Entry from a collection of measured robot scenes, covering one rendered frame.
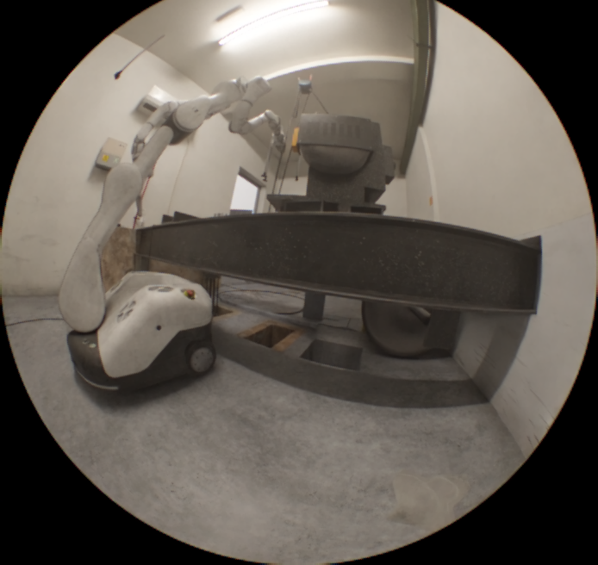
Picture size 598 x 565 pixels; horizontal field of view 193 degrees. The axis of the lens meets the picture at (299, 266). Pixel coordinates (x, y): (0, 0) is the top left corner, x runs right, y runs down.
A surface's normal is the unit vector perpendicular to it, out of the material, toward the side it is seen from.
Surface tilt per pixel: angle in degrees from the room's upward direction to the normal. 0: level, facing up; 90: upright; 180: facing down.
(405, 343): 90
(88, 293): 90
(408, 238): 90
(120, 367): 90
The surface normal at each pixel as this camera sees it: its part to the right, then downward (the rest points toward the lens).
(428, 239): -0.37, -0.03
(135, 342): 0.89, 0.11
